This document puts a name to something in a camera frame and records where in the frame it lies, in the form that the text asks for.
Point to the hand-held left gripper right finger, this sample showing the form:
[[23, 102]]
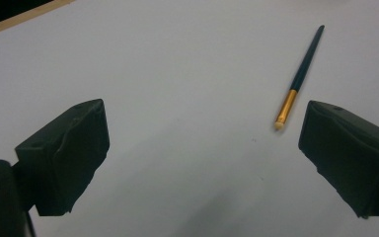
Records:
[[352, 154]]

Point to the dark makeup brush gold ferrule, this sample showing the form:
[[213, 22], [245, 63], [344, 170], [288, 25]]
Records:
[[304, 65]]

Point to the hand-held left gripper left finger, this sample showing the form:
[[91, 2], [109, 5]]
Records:
[[62, 158]]

